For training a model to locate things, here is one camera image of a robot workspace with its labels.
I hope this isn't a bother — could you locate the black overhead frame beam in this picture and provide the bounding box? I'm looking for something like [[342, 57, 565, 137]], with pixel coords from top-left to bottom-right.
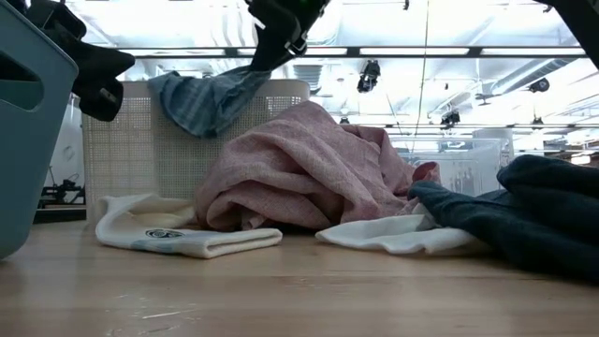
[[93, 45, 589, 60]]

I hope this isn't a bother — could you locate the clear plastic container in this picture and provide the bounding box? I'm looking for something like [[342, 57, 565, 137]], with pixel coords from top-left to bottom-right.
[[387, 135, 515, 198]]

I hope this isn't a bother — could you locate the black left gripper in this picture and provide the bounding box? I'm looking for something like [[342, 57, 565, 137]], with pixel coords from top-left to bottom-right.
[[25, 0, 137, 124]]

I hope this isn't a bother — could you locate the white perforated plastic basket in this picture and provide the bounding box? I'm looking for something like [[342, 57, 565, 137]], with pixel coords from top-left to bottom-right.
[[81, 78, 311, 221]]

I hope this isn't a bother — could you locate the dark navy cloth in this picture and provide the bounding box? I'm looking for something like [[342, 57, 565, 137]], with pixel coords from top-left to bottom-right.
[[407, 154, 599, 282]]

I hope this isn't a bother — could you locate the blue-grey cloth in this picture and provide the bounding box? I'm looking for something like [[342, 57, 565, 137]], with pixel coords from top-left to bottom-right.
[[148, 65, 272, 139]]

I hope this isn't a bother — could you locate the black hanging ceiling camera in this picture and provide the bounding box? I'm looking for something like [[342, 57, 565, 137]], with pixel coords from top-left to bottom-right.
[[357, 59, 382, 94]]

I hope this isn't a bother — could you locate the small black ceiling device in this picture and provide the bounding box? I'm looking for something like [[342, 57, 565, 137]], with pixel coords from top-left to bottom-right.
[[439, 110, 462, 130]]

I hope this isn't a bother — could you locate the white sock with striped cuff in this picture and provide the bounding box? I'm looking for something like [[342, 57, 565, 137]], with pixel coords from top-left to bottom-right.
[[95, 193, 284, 260]]

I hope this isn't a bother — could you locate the black aluminium table frame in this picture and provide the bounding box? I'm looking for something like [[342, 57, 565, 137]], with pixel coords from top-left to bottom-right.
[[35, 208, 88, 224]]

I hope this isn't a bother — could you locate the black background equipment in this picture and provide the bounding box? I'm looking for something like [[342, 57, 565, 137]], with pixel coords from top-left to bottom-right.
[[39, 172, 86, 210]]

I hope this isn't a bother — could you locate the plain white sock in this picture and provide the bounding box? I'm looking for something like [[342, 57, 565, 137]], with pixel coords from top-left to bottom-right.
[[314, 203, 492, 257]]

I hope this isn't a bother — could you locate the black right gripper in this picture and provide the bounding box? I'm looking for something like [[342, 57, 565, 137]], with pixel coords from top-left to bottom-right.
[[245, 0, 331, 72]]

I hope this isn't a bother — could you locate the teal plastic bin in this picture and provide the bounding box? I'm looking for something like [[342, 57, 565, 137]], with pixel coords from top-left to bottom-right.
[[0, 0, 80, 261]]

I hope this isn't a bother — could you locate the pink cloth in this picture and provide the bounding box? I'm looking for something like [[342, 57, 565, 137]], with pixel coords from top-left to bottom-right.
[[194, 100, 442, 233]]

